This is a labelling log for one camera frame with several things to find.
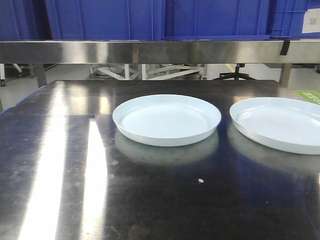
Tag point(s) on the blue plastic crate, left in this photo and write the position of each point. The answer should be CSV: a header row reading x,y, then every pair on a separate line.
x,y
106,20

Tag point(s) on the blue plastic crate, middle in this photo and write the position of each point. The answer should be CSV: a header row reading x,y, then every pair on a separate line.
x,y
218,20

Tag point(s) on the white metal frame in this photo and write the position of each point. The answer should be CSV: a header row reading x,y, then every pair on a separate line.
x,y
152,72

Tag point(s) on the blue plastic crate, right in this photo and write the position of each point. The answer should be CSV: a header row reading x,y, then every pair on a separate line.
x,y
286,17

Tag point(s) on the black tape strip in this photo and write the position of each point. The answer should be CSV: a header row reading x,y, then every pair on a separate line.
x,y
285,47

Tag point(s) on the stainless steel shelf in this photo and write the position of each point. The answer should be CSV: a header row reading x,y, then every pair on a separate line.
x,y
303,51

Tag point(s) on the black office chair base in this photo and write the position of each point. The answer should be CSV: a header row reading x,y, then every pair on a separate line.
x,y
236,74

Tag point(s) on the blue plastic crate, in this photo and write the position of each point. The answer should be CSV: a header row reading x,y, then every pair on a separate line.
x,y
106,20
218,20
286,17

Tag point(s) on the white label on crate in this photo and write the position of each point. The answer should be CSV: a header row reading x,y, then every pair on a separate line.
x,y
311,21

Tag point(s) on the dark blue crate far left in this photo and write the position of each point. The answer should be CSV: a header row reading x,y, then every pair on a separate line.
x,y
22,20

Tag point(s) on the light blue plate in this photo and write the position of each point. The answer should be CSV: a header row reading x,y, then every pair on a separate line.
x,y
283,124
166,120

